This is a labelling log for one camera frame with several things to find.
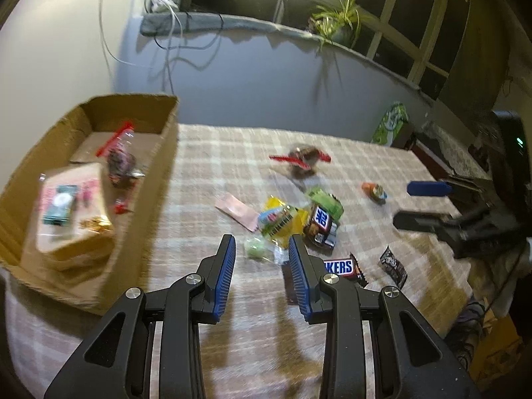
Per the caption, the teal candy packet in box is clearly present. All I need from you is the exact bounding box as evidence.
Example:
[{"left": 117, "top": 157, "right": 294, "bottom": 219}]
[{"left": 42, "top": 185, "right": 78, "bottom": 227}]

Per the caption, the black candy packet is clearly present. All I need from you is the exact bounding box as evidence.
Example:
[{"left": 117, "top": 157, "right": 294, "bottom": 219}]
[{"left": 380, "top": 247, "right": 408, "bottom": 290}]

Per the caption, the red-wrapped date snack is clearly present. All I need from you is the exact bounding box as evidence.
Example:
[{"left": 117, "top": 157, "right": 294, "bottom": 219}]
[
  {"left": 95, "top": 121, "right": 145, "bottom": 214},
  {"left": 269, "top": 144, "right": 332, "bottom": 178}
]

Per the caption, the plaid tablecloth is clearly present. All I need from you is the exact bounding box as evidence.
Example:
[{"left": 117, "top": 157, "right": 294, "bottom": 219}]
[{"left": 0, "top": 123, "right": 475, "bottom": 399}]

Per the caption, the Snickers bar single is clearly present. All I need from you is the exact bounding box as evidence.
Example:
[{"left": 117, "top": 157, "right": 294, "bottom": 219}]
[{"left": 324, "top": 253, "right": 368, "bottom": 288}]

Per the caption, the pink packet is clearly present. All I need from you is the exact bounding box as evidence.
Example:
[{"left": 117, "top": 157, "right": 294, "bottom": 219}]
[{"left": 214, "top": 193, "right": 259, "bottom": 232}]

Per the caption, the white cable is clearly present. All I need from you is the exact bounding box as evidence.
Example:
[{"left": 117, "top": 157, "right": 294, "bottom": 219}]
[{"left": 97, "top": 0, "right": 153, "bottom": 69}]

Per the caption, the Snickers bar in pile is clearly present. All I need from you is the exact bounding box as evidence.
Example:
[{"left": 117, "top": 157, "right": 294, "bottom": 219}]
[{"left": 303, "top": 203, "right": 339, "bottom": 251}]

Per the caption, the brown cardboard box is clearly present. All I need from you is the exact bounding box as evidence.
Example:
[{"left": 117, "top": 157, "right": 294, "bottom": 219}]
[{"left": 1, "top": 94, "right": 179, "bottom": 314}]

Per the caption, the yellow candy packet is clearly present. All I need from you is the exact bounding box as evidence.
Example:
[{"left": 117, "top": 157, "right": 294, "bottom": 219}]
[{"left": 258, "top": 197, "right": 309, "bottom": 249}]

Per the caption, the white power strip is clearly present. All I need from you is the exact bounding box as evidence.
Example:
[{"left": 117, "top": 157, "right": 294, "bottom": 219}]
[{"left": 150, "top": 0, "right": 180, "bottom": 13}]

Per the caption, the light green small candy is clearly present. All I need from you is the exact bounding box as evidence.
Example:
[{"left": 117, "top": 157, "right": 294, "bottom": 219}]
[{"left": 243, "top": 236, "right": 288, "bottom": 265}]

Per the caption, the black cable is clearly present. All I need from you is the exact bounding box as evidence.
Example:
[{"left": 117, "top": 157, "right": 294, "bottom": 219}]
[{"left": 141, "top": 0, "right": 225, "bottom": 71}]

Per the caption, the green printed box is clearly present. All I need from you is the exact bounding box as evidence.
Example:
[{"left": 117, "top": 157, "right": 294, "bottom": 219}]
[{"left": 371, "top": 102, "right": 409, "bottom": 147}]

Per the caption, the pink snack bag in box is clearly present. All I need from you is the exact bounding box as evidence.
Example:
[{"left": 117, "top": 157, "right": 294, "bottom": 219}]
[{"left": 35, "top": 162, "right": 115, "bottom": 271}]

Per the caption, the green candy packet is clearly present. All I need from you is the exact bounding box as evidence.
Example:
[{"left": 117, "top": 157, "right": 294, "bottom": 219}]
[{"left": 306, "top": 187, "right": 344, "bottom": 221}]

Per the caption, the potted spider plant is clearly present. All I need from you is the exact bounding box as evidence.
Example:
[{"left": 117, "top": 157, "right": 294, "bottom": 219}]
[{"left": 310, "top": 0, "right": 371, "bottom": 49}]

